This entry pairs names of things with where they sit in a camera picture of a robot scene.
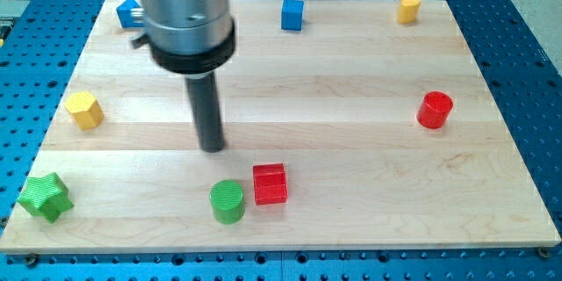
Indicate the yellow hexagon block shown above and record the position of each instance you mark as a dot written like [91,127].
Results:
[84,109]

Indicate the blue cube block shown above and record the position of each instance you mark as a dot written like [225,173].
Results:
[291,15]

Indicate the blue pentagon block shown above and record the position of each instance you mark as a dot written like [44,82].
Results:
[130,14]

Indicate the wooden board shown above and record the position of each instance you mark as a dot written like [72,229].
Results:
[336,103]

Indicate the blue perforated table plate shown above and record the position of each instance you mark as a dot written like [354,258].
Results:
[43,49]

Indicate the green cylinder block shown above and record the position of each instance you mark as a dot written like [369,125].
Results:
[227,201]

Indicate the red cube block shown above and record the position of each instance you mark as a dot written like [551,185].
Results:
[270,185]

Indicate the red cylinder block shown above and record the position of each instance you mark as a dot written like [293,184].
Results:
[434,110]

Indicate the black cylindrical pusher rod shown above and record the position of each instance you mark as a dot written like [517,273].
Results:
[205,108]

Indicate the green star block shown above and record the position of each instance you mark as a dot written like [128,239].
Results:
[45,197]

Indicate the yellow rounded block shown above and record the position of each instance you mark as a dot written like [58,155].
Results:
[407,11]

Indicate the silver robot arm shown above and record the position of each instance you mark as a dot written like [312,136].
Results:
[192,38]

